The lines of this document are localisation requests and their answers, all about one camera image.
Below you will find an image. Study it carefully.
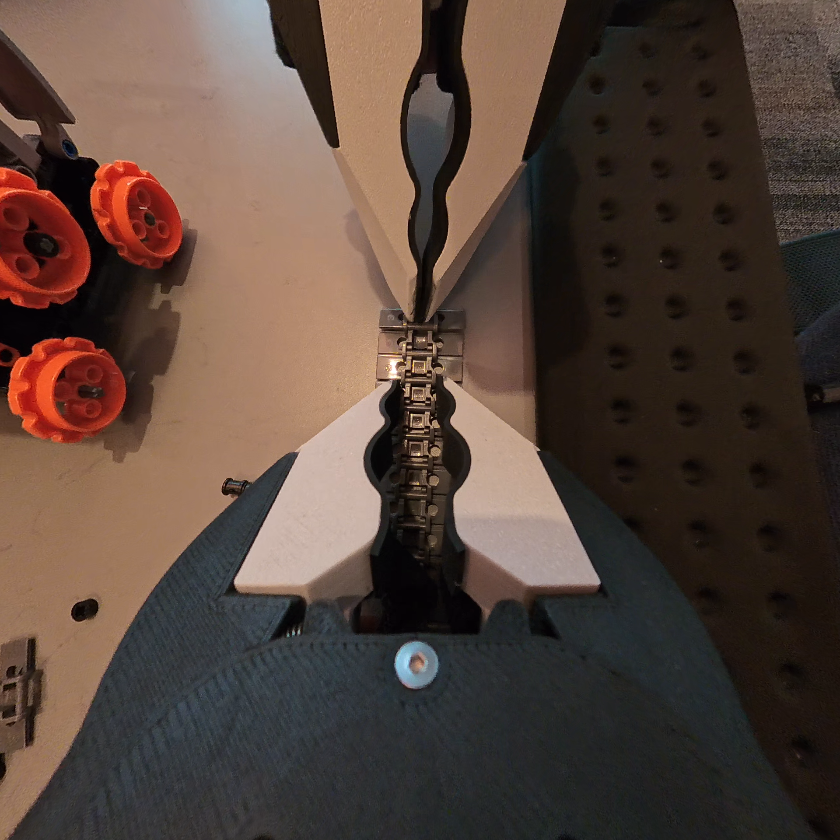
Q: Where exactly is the grey orange toy block vehicle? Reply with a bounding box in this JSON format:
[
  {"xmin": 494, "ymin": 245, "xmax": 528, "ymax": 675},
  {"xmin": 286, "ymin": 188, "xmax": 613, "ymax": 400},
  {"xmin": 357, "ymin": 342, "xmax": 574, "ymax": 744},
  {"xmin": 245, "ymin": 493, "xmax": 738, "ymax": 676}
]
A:
[{"xmin": 0, "ymin": 29, "xmax": 185, "ymax": 444}]

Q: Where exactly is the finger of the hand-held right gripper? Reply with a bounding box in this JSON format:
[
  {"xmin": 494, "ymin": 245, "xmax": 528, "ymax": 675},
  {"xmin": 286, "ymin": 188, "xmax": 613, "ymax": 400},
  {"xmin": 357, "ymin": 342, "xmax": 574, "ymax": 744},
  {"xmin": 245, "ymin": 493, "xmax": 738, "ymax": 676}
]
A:
[
  {"xmin": 425, "ymin": 0, "xmax": 567, "ymax": 311},
  {"xmin": 318, "ymin": 0, "xmax": 426, "ymax": 317}
]

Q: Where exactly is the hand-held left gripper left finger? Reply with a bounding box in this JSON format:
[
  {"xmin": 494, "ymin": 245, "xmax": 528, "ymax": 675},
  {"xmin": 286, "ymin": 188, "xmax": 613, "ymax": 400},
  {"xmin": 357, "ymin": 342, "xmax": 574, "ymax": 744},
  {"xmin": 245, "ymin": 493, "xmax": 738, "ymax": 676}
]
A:
[{"xmin": 234, "ymin": 379, "xmax": 403, "ymax": 602}]

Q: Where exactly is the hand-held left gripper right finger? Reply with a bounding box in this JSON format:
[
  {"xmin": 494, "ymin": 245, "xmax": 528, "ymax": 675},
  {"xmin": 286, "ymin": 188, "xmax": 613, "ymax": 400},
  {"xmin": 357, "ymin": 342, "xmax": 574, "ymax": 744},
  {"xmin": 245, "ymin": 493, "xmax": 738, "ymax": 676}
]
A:
[{"xmin": 440, "ymin": 378, "xmax": 602, "ymax": 609}]

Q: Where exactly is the teal chair seat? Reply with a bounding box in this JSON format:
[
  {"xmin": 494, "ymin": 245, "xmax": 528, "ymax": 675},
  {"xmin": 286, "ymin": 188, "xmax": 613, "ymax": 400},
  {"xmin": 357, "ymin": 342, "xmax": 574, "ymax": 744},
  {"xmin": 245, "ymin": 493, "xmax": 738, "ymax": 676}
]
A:
[{"xmin": 781, "ymin": 233, "xmax": 840, "ymax": 329}]

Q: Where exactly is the grey toy track chain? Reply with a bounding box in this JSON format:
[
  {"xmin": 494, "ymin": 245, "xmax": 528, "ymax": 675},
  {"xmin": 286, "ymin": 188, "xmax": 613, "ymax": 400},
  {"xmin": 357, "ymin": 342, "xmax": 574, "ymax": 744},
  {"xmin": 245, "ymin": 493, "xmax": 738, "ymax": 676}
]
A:
[{"xmin": 376, "ymin": 328, "xmax": 470, "ymax": 592}]

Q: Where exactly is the black perforated panel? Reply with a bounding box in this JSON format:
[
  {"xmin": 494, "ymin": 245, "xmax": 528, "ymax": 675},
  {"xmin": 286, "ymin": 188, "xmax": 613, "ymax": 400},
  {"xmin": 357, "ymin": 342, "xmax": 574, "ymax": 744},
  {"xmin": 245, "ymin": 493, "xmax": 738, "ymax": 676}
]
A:
[{"xmin": 528, "ymin": 0, "xmax": 840, "ymax": 840}]

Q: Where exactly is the single grey track link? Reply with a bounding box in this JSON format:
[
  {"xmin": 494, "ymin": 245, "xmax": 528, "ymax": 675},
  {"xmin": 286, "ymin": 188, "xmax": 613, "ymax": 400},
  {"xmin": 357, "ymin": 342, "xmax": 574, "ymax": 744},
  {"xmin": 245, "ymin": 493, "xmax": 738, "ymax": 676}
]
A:
[
  {"xmin": 0, "ymin": 637, "xmax": 43, "ymax": 750},
  {"xmin": 379, "ymin": 307, "xmax": 467, "ymax": 333}
]

